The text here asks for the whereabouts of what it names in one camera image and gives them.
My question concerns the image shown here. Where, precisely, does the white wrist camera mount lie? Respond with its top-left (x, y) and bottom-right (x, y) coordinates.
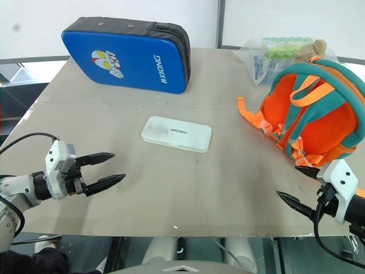
top-left (317, 159), bottom-right (359, 225)
top-left (44, 139), bottom-right (78, 201)

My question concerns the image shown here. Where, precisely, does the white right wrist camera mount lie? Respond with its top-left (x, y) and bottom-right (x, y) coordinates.
top-left (317, 159), bottom-right (359, 225)

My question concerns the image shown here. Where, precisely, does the orange and teal backpack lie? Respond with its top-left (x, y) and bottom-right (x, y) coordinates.
top-left (237, 55), bottom-right (365, 168)

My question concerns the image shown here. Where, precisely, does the clear plastic bag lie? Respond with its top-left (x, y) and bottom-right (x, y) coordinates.
top-left (233, 36), bottom-right (339, 86)

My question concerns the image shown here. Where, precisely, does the grey robot torso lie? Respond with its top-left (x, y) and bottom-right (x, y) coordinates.
top-left (112, 260), bottom-right (257, 274)

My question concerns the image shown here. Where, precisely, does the white robot leg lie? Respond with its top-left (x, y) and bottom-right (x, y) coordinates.
top-left (141, 236), bottom-right (178, 265)
top-left (224, 236), bottom-right (258, 274)

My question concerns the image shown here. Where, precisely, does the dark rounded shape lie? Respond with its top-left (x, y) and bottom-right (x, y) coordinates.
top-left (0, 247), bottom-right (70, 274)

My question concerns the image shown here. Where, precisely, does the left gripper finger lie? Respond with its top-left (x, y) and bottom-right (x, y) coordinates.
top-left (84, 173), bottom-right (127, 198)
top-left (75, 152), bottom-right (116, 168)

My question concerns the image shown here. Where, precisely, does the blue cartoon print pad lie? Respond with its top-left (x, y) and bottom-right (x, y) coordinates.
top-left (60, 16), bottom-right (191, 95)

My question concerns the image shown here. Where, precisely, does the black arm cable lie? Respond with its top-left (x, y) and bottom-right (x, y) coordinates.
top-left (313, 182), bottom-right (365, 271)
top-left (0, 132), bottom-right (59, 156)

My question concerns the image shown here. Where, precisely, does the white plastic pencil box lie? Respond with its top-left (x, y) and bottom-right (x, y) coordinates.
top-left (141, 115), bottom-right (213, 154)

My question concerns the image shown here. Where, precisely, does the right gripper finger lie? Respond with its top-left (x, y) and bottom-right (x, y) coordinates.
top-left (294, 165), bottom-right (321, 181)
top-left (275, 191), bottom-right (317, 222)

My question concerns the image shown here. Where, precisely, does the green capped tube pack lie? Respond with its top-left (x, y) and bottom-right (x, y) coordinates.
top-left (261, 36), bottom-right (314, 71)

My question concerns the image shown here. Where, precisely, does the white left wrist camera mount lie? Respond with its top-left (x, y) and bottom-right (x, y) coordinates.
top-left (44, 139), bottom-right (78, 201)

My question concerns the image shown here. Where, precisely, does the brown plush toy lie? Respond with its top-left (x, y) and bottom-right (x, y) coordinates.
top-left (294, 39), bottom-right (328, 61)

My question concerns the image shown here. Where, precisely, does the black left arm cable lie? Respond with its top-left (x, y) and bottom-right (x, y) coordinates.
top-left (0, 132), bottom-right (59, 156)

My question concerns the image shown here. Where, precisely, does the dark vertical window post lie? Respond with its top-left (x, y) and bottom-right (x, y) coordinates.
top-left (215, 0), bottom-right (225, 49)

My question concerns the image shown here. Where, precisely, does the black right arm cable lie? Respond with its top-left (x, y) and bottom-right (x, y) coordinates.
top-left (313, 182), bottom-right (365, 271)

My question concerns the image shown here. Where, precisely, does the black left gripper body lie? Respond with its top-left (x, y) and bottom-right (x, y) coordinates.
top-left (63, 159), bottom-right (88, 198)

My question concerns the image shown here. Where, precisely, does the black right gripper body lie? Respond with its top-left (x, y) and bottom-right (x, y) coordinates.
top-left (315, 182), bottom-right (342, 218)

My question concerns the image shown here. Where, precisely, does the black table leg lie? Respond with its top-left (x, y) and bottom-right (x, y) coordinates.
top-left (107, 236), bottom-right (127, 271)

